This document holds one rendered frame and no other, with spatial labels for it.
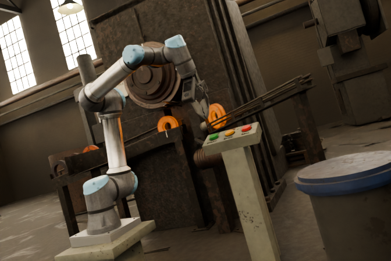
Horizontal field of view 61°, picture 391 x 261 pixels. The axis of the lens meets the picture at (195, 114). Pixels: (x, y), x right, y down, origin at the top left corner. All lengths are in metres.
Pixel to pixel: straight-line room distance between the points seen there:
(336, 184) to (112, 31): 2.20
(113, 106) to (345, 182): 1.07
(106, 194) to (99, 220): 0.11
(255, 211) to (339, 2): 5.18
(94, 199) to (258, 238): 0.71
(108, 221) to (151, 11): 1.61
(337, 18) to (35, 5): 9.50
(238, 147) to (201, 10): 1.30
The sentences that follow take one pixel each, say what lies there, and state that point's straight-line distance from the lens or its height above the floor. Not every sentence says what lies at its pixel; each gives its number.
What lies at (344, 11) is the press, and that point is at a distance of 6.25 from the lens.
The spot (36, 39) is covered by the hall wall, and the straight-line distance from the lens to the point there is 12.36.
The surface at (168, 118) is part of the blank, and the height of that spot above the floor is 0.79.
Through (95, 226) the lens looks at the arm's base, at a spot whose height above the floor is 0.37.
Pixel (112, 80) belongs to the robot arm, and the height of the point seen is 0.94.
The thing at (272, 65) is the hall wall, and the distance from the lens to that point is 8.29.
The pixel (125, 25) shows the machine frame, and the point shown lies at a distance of 2.72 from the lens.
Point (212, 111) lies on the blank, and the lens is 2.02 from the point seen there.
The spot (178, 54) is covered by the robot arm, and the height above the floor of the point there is 0.96.
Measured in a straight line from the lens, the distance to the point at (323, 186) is 0.99.
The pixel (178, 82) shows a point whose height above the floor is 1.00.
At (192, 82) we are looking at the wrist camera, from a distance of 1.34.
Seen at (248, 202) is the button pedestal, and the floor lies 0.31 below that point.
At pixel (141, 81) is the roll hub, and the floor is 1.08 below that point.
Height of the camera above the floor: 0.65
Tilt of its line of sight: 3 degrees up
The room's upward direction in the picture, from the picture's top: 16 degrees counter-clockwise
